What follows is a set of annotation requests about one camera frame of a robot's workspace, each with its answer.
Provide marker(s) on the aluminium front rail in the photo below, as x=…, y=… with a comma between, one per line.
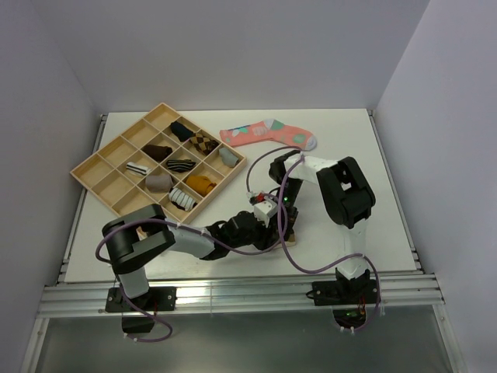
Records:
x=263, y=294

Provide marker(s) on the white black rolled sock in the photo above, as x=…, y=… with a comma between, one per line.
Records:
x=137, y=168

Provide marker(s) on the dark navy rolled sock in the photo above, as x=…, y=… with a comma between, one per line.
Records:
x=182, y=132

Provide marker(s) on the white black striped sock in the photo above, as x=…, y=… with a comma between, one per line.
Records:
x=181, y=199

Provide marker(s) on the dark brown rolled sock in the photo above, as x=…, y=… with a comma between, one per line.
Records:
x=157, y=152

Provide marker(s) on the beige grey rolled sock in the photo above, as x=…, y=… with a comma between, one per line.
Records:
x=161, y=183

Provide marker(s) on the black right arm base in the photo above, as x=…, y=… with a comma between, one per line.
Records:
x=348, y=298

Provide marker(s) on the black striped rolled sock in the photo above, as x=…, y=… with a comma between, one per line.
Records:
x=180, y=165

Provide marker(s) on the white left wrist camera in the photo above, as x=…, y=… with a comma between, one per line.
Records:
x=265, y=210

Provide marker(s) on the brown striped sock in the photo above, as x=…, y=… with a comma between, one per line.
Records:
x=290, y=238

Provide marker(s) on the mustard rolled sock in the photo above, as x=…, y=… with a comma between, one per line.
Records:
x=200, y=184

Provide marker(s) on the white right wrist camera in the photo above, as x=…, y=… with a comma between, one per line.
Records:
x=255, y=197

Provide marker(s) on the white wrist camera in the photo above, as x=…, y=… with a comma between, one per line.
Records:
x=265, y=210
x=255, y=197

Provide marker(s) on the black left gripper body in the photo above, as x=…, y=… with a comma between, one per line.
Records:
x=258, y=238

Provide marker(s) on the pink patterned sock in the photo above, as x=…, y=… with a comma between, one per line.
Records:
x=269, y=130

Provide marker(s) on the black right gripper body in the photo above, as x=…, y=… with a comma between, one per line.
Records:
x=290, y=193

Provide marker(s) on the wooden compartment tray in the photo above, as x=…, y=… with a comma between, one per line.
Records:
x=104, y=174

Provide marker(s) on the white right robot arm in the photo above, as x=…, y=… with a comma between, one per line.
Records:
x=348, y=200

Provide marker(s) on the brown argyle rolled sock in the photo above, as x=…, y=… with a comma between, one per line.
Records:
x=203, y=144

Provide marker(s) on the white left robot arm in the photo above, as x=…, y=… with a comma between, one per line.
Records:
x=135, y=239

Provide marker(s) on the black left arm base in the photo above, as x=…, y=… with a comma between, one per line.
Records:
x=157, y=299

